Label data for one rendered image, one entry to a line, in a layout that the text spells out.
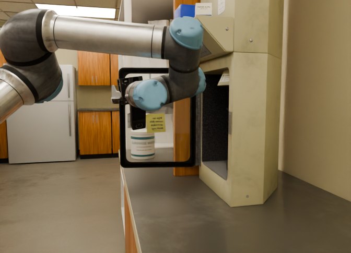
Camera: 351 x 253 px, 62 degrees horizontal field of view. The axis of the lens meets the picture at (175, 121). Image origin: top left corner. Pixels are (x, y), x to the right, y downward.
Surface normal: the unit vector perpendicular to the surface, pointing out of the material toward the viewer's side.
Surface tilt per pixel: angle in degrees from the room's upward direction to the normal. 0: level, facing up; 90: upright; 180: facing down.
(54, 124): 90
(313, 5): 90
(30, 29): 98
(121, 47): 131
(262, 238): 0
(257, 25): 90
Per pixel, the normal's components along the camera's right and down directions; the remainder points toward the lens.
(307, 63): -0.97, 0.02
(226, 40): 0.23, 0.10
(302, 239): 0.00, -1.00
